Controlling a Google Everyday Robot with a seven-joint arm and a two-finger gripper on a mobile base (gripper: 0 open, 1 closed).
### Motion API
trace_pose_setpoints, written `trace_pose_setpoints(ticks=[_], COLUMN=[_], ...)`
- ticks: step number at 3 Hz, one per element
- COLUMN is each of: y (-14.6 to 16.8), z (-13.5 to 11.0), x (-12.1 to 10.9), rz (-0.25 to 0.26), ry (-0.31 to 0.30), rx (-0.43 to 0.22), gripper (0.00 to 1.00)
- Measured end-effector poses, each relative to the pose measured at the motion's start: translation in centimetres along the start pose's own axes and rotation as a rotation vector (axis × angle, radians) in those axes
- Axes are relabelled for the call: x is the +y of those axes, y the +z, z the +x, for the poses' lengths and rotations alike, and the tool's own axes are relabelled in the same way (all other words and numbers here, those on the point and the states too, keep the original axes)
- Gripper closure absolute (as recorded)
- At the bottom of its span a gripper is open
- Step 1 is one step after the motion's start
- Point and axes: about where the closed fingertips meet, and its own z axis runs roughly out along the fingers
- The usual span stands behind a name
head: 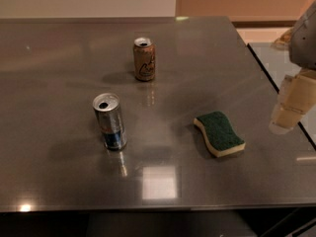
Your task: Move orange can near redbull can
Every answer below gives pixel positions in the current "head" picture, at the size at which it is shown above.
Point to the green yellow sponge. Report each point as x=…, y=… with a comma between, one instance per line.
x=219, y=135

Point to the silver blue redbull can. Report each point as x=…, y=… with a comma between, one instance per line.
x=108, y=114

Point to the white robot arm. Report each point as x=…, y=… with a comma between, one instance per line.
x=302, y=43

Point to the orange soda can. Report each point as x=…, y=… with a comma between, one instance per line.
x=144, y=59

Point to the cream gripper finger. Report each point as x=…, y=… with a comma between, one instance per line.
x=296, y=97

